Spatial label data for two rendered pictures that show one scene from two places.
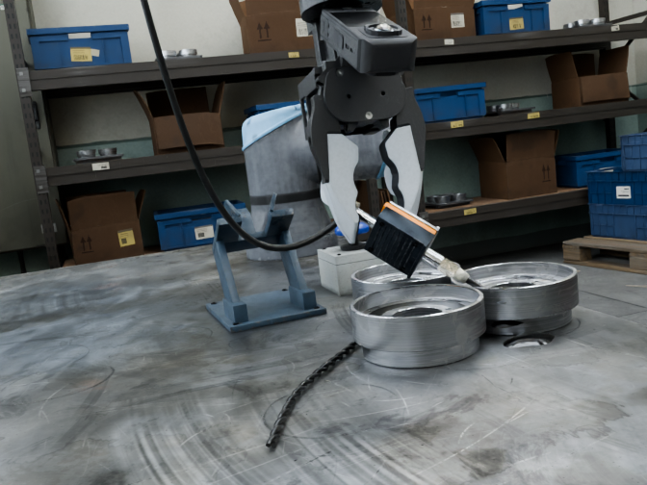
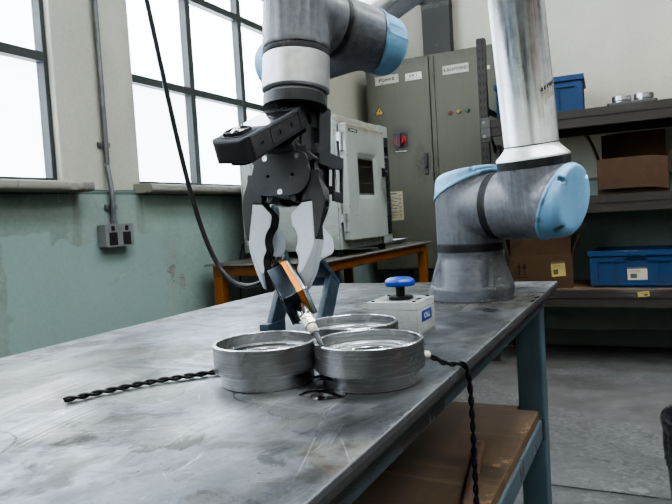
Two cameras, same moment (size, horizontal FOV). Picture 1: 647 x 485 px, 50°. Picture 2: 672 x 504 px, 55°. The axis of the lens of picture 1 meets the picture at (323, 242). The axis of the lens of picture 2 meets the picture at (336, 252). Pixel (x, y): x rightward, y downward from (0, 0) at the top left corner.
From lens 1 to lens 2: 0.56 m
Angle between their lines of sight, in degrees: 43
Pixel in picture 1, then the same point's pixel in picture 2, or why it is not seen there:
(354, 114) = (269, 190)
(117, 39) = (572, 88)
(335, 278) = not seen: hidden behind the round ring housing
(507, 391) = (202, 416)
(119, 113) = (576, 154)
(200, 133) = (643, 175)
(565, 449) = (106, 450)
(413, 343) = (218, 369)
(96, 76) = not seen: hidden behind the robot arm
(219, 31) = not seen: outside the picture
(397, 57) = (232, 152)
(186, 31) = (653, 73)
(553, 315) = (348, 379)
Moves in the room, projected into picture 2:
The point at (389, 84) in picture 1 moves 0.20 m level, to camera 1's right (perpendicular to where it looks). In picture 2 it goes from (297, 167) to (465, 143)
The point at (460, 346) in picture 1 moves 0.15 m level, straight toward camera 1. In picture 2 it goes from (254, 382) to (87, 420)
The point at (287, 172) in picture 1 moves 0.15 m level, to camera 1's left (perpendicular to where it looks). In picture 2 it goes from (456, 226) to (387, 229)
